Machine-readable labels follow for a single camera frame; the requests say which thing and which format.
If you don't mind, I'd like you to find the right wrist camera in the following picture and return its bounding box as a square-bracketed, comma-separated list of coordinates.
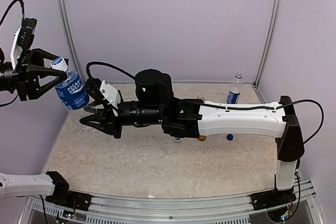
[85, 78, 121, 105]

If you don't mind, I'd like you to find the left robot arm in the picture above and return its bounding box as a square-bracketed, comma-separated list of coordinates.
[1, 49, 74, 206]

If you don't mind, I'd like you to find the left aluminium frame post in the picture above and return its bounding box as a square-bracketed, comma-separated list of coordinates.
[57, 0, 86, 80]

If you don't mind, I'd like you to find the clear bottle white cap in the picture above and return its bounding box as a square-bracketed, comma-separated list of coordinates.
[196, 95, 205, 102]

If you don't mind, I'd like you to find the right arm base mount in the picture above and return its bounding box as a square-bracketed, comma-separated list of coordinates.
[251, 188, 296, 210]

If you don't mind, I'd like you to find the white Pocari Sweat cap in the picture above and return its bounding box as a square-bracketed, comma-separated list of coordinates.
[174, 137, 181, 143]

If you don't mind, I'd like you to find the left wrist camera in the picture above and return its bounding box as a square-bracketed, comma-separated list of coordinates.
[10, 18, 37, 70]

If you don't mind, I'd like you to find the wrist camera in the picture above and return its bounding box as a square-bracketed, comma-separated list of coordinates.
[85, 78, 121, 105]
[10, 18, 37, 70]

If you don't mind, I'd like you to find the blue label clear bottle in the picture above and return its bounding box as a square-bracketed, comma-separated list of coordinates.
[226, 73, 243, 104]

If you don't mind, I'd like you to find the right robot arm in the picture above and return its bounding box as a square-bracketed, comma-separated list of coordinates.
[80, 69, 305, 205]

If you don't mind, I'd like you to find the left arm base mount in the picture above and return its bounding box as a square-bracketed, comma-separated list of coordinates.
[46, 171, 92, 211]

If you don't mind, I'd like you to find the right camera cable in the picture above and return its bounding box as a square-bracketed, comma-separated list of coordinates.
[86, 61, 324, 146]

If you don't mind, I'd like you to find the aluminium frame post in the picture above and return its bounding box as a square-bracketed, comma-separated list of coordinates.
[254, 0, 281, 89]
[57, 0, 86, 80]

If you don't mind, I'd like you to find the right aluminium frame post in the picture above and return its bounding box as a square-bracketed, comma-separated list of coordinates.
[254, 0, 281, 89]

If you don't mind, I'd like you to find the small blue bottle white cap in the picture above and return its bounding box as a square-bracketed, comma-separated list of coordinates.
[55, 70, 89, 111]

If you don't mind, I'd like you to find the left camera cable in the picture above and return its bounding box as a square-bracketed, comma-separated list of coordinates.
[0, 0, 26, 108]

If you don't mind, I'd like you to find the brown bottle cap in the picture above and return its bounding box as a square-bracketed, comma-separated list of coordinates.
[198, 136, 206, 141]

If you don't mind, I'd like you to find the camera cable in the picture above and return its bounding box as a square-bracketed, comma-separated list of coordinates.
[86, 61, 324, 146]
[0, 0, 26, 108]

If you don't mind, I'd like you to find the aluminium front rail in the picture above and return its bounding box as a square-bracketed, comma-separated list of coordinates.
[19, 180, 325, 223]

